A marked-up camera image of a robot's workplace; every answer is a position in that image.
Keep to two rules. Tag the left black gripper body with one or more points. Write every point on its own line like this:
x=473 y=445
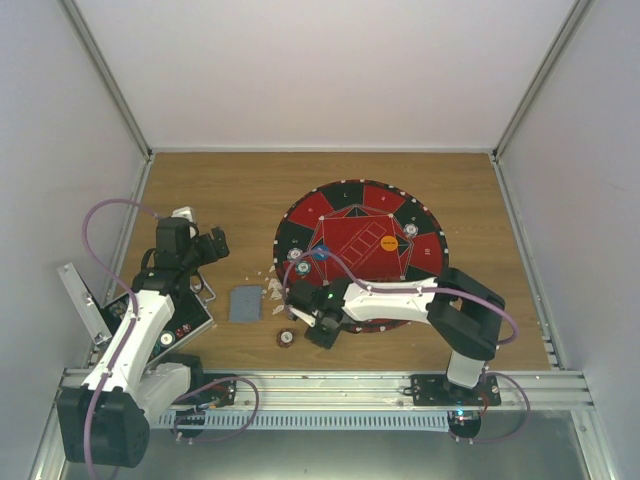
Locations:
x=209 y=254

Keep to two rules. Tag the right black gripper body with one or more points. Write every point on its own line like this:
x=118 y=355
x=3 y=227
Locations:
x=328 y=337

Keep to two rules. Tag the red black chip stack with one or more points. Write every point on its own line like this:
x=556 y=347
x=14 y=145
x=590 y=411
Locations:
x=285 y=338

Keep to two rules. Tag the teal chips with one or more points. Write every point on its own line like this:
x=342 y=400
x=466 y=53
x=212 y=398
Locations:
x=303 y=268

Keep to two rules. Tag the blue small blind button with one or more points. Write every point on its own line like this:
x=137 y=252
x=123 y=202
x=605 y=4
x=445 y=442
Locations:
x=321 y=252

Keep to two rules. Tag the orange big blind button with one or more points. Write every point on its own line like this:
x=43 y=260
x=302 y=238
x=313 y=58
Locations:
x=389 y=243

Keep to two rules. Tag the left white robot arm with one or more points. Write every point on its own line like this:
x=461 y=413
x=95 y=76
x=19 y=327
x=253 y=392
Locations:
x=106 y=420

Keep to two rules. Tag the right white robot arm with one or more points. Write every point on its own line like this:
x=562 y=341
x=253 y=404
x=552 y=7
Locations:
x=465 y=313

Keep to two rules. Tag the white plastic wrap scraps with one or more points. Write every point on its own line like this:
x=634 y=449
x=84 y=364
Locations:
x=271 y=290

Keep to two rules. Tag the round red black poker mat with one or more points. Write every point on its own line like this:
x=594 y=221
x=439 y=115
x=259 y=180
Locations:
x=350 y=217

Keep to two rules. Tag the chip stack in case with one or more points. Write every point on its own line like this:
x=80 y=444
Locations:
x=165 y=340

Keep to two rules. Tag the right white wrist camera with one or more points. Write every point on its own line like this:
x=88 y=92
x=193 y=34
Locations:
x=297 y=314

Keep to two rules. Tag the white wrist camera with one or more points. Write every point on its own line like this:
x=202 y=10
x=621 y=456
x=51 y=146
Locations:
x=297 y=314
x=185 y=213

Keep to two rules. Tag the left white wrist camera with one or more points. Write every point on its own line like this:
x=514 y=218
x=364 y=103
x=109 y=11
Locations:
x=185 y=213

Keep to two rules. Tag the slotted grey cable duct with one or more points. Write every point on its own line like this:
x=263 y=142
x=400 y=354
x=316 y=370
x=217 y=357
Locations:
x=320 y=420

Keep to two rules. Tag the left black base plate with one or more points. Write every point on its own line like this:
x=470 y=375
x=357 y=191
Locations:
x=221 y=394

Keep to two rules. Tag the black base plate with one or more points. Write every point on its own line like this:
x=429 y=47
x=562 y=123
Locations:
x=436 y=390
x=221 y=394

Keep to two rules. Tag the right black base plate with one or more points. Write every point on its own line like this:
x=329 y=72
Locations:
x=436 y=390

